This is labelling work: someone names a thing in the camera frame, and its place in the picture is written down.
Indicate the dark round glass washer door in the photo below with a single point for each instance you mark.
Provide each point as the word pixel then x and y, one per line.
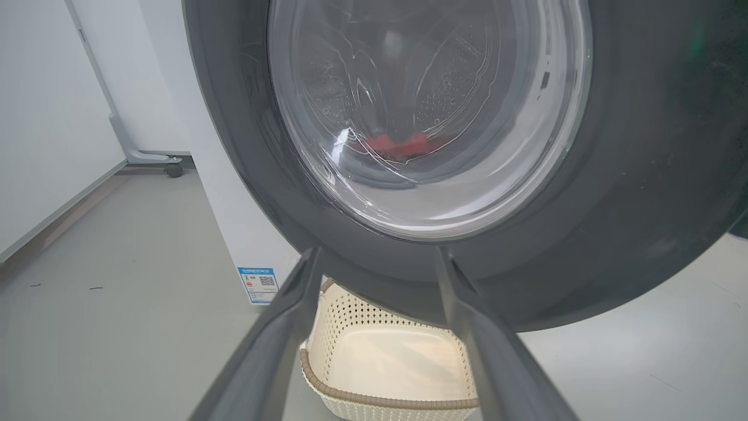
pixel 631 175

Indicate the blue energy label sticker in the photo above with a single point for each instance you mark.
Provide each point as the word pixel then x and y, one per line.
pixel 258 285

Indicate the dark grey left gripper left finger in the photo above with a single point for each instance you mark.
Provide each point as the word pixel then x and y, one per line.
pixel 263 356

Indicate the white front-load washing machine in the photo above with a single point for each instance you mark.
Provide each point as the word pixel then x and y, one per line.
pixel 234 222

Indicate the grey rolling stand with caster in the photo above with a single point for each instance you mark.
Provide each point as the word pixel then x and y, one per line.
pixel 140 155

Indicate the red and white garment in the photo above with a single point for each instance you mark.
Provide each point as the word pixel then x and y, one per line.
pixel 409 145

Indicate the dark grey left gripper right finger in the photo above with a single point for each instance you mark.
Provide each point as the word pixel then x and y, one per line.
pixel 497 362

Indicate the cream perforated laundry basket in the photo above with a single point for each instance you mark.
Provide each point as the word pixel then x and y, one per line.
pixel 385 362

